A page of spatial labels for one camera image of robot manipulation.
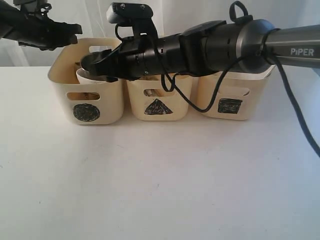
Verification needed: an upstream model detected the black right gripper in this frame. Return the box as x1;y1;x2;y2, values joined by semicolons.
86;35;164;83

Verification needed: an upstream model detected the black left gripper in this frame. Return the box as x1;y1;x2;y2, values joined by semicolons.
0;0;83;50

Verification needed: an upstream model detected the white round bowl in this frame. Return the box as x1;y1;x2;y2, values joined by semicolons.
75;68;107;85

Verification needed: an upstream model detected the stainless steel bowl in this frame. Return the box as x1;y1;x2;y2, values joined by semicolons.
80;49;112;76

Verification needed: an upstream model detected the wooden chopstick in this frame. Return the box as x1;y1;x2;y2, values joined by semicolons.
143;89;165;97

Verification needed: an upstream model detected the white square plate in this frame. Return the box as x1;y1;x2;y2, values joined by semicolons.
218;65;275;97

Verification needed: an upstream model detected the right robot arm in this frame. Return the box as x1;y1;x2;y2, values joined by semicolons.
80;19;320;80

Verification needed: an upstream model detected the cream bin with circle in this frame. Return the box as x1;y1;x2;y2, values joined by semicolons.
47;37;125;125

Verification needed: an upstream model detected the cream bin with triangle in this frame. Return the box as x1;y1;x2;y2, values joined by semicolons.
126;75;189;121

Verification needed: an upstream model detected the white curtain backdrop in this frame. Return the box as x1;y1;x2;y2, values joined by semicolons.
0;0;320;68

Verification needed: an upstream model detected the cream bin with square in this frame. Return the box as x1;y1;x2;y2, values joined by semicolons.
196;72;269;121

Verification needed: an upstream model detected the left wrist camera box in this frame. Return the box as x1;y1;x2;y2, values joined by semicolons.
13;0;52;12

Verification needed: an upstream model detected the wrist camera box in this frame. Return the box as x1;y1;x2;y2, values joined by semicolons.
13;0;52;12
106;2;159;41

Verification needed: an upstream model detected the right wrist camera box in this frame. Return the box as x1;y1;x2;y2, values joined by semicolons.
106;2;159;41

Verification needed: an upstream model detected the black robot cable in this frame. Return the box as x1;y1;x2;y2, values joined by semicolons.
114;0;320;158

